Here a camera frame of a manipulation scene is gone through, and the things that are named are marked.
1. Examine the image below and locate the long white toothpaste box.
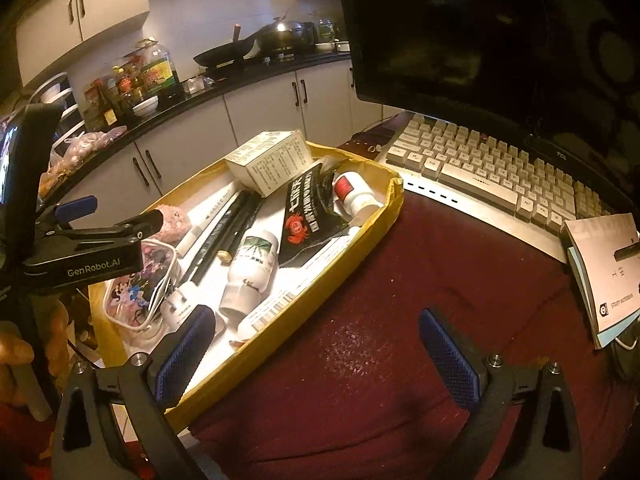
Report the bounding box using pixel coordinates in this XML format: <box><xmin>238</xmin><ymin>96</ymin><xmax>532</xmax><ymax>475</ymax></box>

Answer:
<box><xmin>236</xmin><ymin>226</ymin><xmax>360</xmax><ymax>342</ymax></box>

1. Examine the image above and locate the small white charger box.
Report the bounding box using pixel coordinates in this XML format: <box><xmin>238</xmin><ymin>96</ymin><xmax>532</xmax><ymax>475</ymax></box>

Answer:
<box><xmin>160</xmin><ymin>282</ymin><xmax>224</xmax><ymax>332</ymax></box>

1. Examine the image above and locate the black cooking pot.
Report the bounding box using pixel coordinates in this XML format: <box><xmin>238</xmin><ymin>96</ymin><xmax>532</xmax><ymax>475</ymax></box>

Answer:
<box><xmin>256</xmin><ymin>20</ymin><xmax>314</xmax><ymax>56</ymax></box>

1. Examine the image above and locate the cooking oil bottle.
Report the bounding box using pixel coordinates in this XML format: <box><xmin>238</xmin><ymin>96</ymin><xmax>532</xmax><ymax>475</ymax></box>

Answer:
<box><xmin>137</xmin><ymin>37</ymin><xmax>183</xmax><ymax>106</ymax></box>

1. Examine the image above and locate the person's left hand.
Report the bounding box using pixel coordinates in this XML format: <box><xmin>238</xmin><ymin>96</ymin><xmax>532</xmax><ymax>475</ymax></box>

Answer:
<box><xmin>1</xmin><ymin>296</ymin><xmax>70</xmax><ymax>422</ymax></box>

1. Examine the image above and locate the beige computer keyboard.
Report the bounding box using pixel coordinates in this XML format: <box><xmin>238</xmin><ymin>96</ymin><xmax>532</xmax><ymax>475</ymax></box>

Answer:
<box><xmin>376</xmin><ymin>113</ymin><xmax>608</xmax><ymax>262</ymax></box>

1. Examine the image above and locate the cartoon print pencil pouch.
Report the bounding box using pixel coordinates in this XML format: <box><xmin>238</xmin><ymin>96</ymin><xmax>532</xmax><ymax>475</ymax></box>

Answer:
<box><xmin>103</xmin><ymin>240</ymin><xmax>178</xmax><ymax>332</ymax></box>

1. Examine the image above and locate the black long pen box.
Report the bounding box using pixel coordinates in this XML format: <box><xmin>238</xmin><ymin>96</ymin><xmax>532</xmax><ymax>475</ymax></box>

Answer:
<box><xmin>179</xmin><ymin>191</ymin><xmax>262</xmax><ymax>285</ymax></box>

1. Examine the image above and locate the black computer monitor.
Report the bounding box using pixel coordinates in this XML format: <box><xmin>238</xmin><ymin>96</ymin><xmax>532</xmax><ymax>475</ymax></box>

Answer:
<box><xmin>332</xmin><ymin>0</ymin><xmax>640</xmax><ymax>162</ymax></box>

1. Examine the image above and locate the black frying pan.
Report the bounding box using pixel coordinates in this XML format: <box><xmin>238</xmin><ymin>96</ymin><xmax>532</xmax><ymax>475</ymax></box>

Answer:
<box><xmin>193</xmin><ymin>25</ymin><xmax>255</xmax><ymax>70</ymax></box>

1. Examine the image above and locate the white pill bottle red label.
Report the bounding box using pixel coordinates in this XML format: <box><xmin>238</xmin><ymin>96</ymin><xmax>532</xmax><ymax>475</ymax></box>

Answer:
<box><xmin>333</xmin><ymin>171</ymin><xmax>383</xmax><ymax>226</ymax></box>

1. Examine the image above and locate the black snack packet red crab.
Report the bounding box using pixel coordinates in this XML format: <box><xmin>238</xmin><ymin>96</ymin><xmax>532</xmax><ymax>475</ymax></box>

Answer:
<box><xmin>279</xmin><ymin>162</ymin><xmax>348</xmax><ymax>266</ymax></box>

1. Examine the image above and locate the white bottle green leaf label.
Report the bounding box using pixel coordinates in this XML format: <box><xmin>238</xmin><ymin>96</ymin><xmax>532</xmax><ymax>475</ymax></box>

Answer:
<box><xmin>219</xmin><ymin>229</ymin><xmax>279</xmax><ymax>318</ymax></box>

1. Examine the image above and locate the pink fluffy hair clip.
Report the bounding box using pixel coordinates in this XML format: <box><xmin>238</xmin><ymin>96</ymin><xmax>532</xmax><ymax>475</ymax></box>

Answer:
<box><xmin>151</xmin><ymin>204</ymin><xmax>192</xmax><ymax>247</ymax></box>

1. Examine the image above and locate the white medicine box printed text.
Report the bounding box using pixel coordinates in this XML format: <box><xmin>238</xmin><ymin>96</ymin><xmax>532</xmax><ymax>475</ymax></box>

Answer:
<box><xmin>224</xmin><ymin>129</ymin><xmax>312</xmax><ymax>197</ymax></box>

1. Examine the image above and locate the dark red table cloth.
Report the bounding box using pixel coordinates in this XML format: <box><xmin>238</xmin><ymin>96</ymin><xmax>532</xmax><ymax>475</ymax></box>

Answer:
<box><xmin>191</xmin><ymin>193</ymin><xmax>639</xmax><ymax>479</ymax></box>

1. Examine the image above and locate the black pen on notebook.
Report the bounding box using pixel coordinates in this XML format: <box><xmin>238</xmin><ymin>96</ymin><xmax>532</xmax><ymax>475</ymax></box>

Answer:
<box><xmin>614</xmin><ymin>242</ymin><xmax>640</xmax><ymax>261</ymax></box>

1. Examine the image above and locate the white notebook booklet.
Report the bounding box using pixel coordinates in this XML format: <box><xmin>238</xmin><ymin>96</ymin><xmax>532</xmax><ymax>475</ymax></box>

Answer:
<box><xmin>563</xmin><ymin>214</ymin><xmax>639</xmax><ymax>350</ymax></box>

